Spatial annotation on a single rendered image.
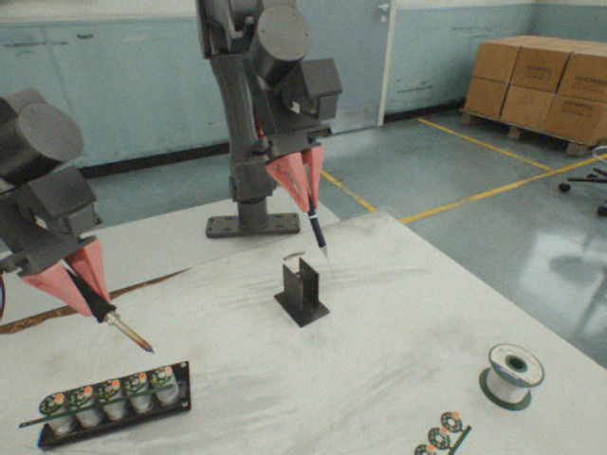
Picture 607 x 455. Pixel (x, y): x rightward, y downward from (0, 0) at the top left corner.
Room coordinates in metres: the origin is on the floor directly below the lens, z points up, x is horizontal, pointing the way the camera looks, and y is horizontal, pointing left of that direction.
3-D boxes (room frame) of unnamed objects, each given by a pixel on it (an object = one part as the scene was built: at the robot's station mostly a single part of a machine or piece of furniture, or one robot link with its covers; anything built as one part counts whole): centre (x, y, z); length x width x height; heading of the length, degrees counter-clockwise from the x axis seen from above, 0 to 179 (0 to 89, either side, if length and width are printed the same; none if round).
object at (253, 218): (0.67, 0.12, 0.79); 0.20 x 0.07 x 0.08; 95
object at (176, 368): (0.26, 0.23, 0.76); 0.16 x 0.07 x 0.01; 107
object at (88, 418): (0.24, 0.25, 0.79); 0.02 x 0.02 x 0.05
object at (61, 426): (0.23, 0.28, 0.79); 0.02 x 0.02 x 0.05
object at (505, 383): (0.29, -0.26, 0.78); 0.06 x 0.06 x 0.05
